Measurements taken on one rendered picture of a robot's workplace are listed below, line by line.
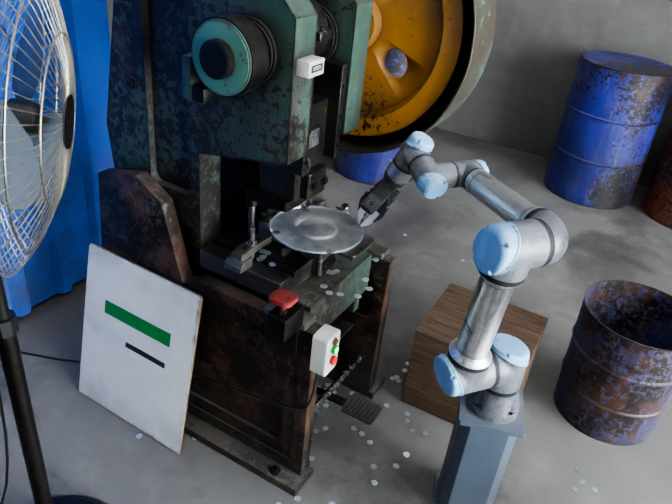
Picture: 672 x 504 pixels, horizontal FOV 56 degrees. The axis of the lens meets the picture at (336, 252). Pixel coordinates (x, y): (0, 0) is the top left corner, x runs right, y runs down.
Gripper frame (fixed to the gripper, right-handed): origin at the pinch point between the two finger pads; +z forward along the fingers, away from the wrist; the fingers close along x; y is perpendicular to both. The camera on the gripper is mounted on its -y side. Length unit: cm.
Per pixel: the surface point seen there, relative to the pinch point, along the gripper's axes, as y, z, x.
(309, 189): -14.2, -7.6, 16.1
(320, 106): -6.5, -26.7, 28.2
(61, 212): -3, 93, 105
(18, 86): -85, -34, 55
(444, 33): 23, -55, 16
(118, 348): -42, 76, 37
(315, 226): -9.5, 5.1, 9.5
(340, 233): -7.5, 2.3, 2.2
